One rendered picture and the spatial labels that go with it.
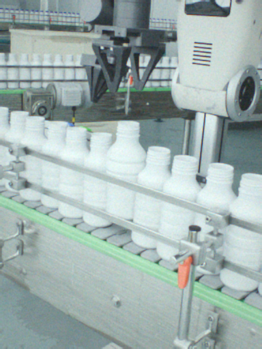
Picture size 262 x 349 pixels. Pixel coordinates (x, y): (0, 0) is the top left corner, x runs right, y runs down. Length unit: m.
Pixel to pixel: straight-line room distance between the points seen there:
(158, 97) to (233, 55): 1.58
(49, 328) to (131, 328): 1.56
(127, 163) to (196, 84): 0.65
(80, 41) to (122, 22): 4.37
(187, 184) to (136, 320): 0.25
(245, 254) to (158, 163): 0.20
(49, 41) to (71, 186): 4.15
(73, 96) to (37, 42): 2.55
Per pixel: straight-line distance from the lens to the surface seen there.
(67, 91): 2.47
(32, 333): 2.41
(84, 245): 0.91
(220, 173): 0.74
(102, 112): 2.76
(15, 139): 1.06
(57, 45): 5.07
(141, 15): 0.81
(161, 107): 2.96
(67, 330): 2.42
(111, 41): 0.78
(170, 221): 0.79
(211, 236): 0.72
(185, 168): 0.77
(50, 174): 0.98
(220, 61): 1.40
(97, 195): 0.90
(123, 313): 0.89
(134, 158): 0.83
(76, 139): 0.92
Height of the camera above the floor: 1.36
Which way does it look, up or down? 17 degrees down
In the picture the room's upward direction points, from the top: 4 degrees clockwise
